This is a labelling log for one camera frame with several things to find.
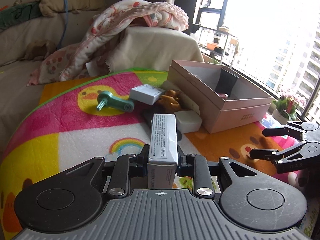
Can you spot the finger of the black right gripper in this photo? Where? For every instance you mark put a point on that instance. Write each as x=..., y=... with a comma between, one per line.
x=295, y=129
x=297, y=157

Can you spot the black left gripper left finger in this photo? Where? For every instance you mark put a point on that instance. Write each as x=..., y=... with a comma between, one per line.
x=77, y=196

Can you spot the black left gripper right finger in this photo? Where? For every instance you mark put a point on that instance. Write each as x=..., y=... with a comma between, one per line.
x=248, y=197

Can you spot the pink cardboard box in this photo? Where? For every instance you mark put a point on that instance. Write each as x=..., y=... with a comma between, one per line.
x=225, y=98

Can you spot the white carton box with text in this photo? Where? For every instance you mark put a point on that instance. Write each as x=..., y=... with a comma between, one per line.
x=163, y=155

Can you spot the small white block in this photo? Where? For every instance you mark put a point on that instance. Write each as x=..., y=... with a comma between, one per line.
x=188, y=121

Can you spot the green plastic crank tool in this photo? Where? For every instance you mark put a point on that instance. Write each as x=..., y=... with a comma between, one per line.
x=107, y=99

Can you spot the brown animal figurine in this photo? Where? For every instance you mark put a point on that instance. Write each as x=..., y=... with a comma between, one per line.
x=170, y=101

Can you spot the clear white battery case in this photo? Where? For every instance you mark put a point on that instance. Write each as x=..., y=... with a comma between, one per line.
x=146, y=94

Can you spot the black cylindrical cup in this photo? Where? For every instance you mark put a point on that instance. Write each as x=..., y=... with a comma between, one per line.
x=225, y=83

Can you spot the potted pink flowers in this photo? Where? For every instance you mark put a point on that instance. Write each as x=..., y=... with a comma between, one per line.
x=286, y=107

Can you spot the colourful duck play mat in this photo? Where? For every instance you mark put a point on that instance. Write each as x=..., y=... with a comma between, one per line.
x=68, y=130

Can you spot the metal shelf rack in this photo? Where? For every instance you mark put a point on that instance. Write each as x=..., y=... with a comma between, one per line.
x=218, y=44

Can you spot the pink floral blanket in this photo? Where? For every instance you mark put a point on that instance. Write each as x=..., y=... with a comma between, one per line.
x=70, y=62

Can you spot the brown plush on sofa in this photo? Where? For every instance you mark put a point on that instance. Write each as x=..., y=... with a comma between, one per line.
x=39, y=50

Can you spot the green plush toy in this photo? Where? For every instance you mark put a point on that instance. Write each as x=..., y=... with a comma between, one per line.
x=18, y=14

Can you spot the beige rolled bedding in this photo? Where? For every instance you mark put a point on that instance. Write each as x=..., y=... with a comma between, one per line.
x=50, y=8

